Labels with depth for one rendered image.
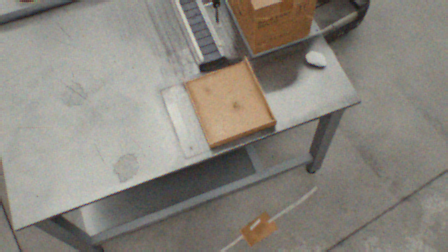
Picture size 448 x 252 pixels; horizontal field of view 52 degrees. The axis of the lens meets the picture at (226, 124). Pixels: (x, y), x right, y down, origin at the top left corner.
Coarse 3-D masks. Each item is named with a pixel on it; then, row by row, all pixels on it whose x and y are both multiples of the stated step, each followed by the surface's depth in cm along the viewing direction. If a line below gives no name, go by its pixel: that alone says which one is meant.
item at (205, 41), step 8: (184, 0) 188; (192, 0) 188; (184, 8) 186; (192, 8) 186; (192, 16) 184; (200, 16) 184; (184, 24) 188; (192, 24) 183; (200, 24) 182; (192, 32) 181; (200, 32) 181; (208, 32) 181; (200, 40) 179; (208, 40) 179; (200, 48) 177; (208, 48) 177; (216, 48) 177; (208, 56) 176; (216, 56) 176
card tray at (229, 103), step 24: (216, 72) 178; (240, 72) 177; (192, 96) 173; (216, 96) 173; (240, 96) 173; (264, 96) 168; (216, 120) 169; (240, 120) 168; (264, 120) 168; (216, 144) 163
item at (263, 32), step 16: (240, 0) 169; (256, 0) 156; (272, 0) 156; (288, 0) 157; (304, 0) 160; (240, 16) 178; (256, 16) 158; (272, 16) 161; (288, 16) 165; (304, 16) 169; (256, 32) 166; (272, 32) 170; (288, 32) 174; (304, 32) 178; (256, 48) 175; (272, 48) 179
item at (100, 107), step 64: (128, 0) 196; (0, 64) 184; (64, 64) 183; (128, 64) 182; (192, 64) 180; (256, 64) 179; (0, 128) 171; (64, 128) 170; (128, 128) 169; (192, 128) 168; (64, 192) 159
